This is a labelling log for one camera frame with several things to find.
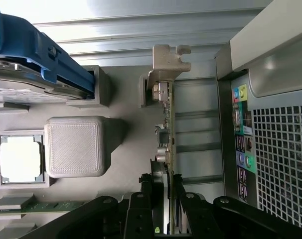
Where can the hard disk in blue carrier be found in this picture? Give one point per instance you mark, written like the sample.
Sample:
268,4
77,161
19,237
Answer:
29,49

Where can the open PC case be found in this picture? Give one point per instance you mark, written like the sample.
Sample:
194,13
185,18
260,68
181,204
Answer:
278,37

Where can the green RAM stick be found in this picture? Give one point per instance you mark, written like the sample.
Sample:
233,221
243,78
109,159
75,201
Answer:
46,206

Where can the silver CPU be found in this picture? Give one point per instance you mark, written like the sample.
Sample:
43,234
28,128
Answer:
19,159

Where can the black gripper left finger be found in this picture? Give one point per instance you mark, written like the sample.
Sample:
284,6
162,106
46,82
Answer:
138,219

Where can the perforated case fan grille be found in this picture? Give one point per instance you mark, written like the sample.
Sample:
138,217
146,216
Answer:
280,161

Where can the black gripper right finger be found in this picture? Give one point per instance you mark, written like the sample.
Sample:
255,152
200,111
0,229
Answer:
200,219

